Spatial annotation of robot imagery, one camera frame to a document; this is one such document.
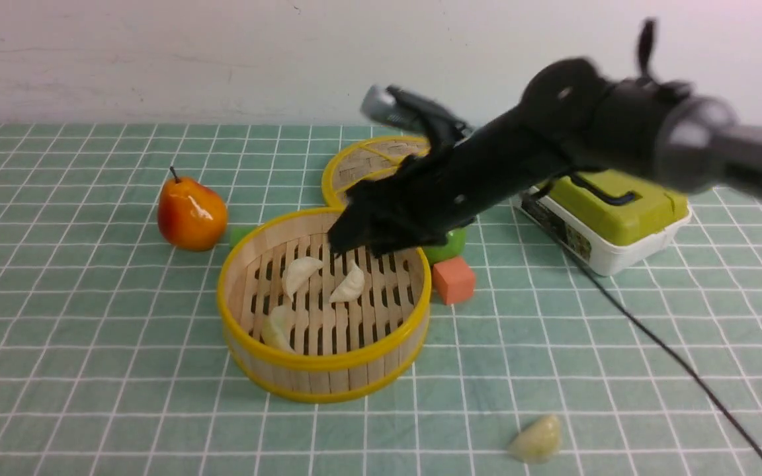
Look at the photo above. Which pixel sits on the green lid white storage box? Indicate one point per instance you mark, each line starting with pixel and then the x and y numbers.
pixel 610 220

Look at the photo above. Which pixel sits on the bamboo steamer tray yellow rim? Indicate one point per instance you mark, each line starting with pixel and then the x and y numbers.
pixel 342 350

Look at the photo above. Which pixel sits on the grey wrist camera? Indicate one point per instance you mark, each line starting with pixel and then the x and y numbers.
pixel 399 108

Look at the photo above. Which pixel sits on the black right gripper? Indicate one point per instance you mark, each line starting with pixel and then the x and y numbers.
pixel 427 197

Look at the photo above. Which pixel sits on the orange red toy pear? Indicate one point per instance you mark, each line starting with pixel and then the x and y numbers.
pixel 190 216

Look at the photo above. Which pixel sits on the woven bamboo steamer lid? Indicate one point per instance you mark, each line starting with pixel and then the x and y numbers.
pixel 373 158

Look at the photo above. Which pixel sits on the pale green dumpling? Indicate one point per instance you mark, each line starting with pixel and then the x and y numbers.
pixel 538 442
pixel 276 328

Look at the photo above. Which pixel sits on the green checkered tablecloth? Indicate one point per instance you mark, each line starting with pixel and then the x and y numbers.
pixel 112 360

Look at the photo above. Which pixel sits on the orange foam cube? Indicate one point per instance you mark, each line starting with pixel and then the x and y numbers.
pixel 453 280

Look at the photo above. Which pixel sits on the small green block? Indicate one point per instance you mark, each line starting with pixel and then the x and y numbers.
pixel 238 233

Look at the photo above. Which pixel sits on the green toy apple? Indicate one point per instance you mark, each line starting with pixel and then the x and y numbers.
pixel 455 243

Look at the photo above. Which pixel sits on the white dumpling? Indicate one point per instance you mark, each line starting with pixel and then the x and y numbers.
pixel 298 273
pixel 351 288

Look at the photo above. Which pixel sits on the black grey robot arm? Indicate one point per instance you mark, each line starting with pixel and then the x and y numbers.
pixel 657 131

